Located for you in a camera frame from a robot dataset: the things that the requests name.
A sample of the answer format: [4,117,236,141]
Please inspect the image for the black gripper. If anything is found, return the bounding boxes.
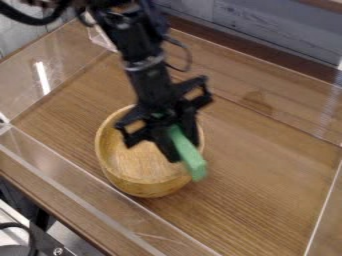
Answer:
[114,62,212,163]

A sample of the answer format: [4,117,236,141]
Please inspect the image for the green rectangular block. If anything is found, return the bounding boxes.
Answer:
[168,125,207,182]

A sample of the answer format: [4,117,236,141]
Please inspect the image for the brown wooden bowl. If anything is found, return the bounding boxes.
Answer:
[94,105,204,198]

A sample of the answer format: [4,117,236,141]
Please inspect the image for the black cable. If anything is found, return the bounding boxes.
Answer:
[0,222,37,256]

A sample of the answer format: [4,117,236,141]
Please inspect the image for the clear acrylic tray enclosure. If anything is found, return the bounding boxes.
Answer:
[0,22,342,256]

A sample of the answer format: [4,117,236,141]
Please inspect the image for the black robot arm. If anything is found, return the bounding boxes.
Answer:
[0,0,212,165]

